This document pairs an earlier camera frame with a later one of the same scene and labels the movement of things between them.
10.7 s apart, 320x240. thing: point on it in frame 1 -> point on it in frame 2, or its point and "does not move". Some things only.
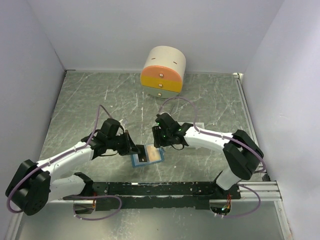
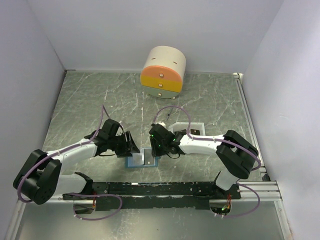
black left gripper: (129, 147) does not move
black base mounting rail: (123, 196) does not move
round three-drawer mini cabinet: (163, 72) does not move
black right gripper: (158, 141) -> (155, 151)
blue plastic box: (154, 155) -> (156, 162)
